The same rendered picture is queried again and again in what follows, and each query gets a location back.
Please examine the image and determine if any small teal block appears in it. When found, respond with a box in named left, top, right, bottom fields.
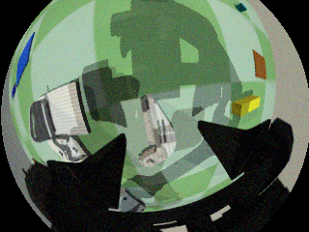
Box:
left=236, top=3, right=247, bottom=12

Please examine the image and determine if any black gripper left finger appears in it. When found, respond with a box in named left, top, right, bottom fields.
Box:
left=46, top=134, right=127, bottom=209

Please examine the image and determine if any blue flat rectangular plate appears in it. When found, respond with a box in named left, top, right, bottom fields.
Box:
left=15, top=32, right=35, bottom=88

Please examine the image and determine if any yellow rectangular bar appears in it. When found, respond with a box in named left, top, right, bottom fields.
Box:
left=232, top=94, right=260, bottom=116

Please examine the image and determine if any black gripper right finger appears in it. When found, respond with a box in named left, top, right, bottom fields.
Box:
left=198, top=119, right=271, bottom=181

